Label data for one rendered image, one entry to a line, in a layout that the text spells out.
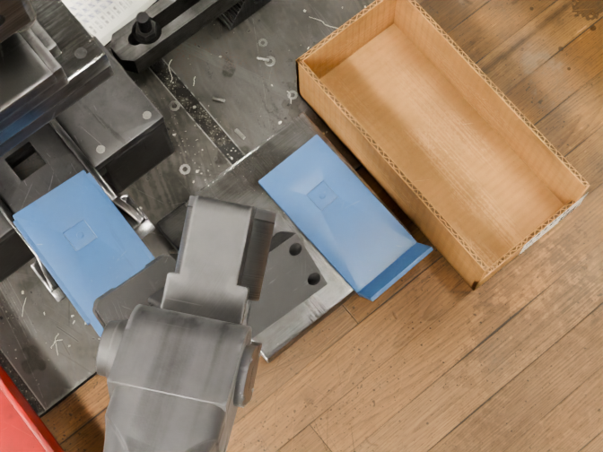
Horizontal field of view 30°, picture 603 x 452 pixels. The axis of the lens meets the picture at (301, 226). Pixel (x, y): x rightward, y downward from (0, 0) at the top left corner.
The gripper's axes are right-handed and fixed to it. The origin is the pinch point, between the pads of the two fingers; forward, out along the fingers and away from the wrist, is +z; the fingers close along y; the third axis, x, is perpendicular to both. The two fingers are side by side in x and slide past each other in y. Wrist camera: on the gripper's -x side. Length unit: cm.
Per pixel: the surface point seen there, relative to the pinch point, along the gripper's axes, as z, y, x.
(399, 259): 2.3, -9.0, -21.6
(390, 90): 9.9, 2.5, -32.1
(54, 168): 9.8, 13.2, -1.9
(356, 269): 3.8, -7.9, -18.2
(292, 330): 4.5, -9.1, -10.6
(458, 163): 5.4, -5.9, -32.3
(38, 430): 5.4, -3.6, 11.4
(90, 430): 9.9, -7.3, 8.0
